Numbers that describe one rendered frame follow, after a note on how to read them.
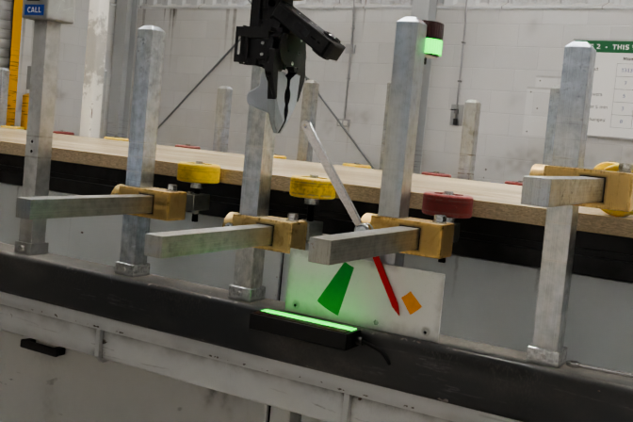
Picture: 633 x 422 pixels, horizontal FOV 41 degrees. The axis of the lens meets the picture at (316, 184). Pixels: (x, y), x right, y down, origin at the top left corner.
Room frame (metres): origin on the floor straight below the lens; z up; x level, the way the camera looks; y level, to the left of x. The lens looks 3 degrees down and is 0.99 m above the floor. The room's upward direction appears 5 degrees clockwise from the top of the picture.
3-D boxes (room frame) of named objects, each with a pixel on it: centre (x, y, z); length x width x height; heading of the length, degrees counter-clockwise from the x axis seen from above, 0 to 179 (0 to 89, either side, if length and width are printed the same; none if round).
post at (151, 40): (1.53, 0.32, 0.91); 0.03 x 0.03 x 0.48; 61
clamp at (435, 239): (1.28, -0.14, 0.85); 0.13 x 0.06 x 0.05; 61
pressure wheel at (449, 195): (1.37, -0.21, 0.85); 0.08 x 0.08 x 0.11
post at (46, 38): (1.66, 0.54, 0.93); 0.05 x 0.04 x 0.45; 61
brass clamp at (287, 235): (1.40, 0.08, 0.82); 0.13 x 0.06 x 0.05; 61
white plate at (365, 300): (1.28, -0.08, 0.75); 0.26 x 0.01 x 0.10; 61
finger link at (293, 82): (1.29, 0.07, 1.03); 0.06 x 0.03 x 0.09; 61
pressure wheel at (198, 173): (1.62, 0.22, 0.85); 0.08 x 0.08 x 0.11
